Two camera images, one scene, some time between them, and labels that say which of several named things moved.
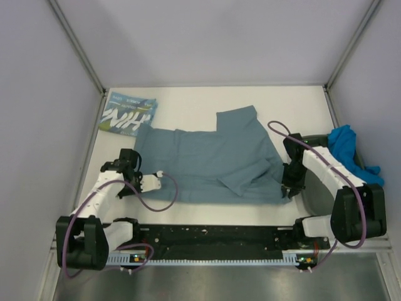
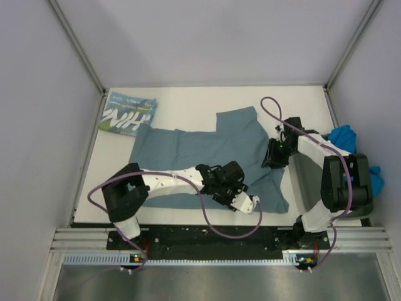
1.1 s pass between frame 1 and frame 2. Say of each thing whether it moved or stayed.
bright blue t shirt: stayed
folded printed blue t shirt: stayed
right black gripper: moved
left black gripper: moved
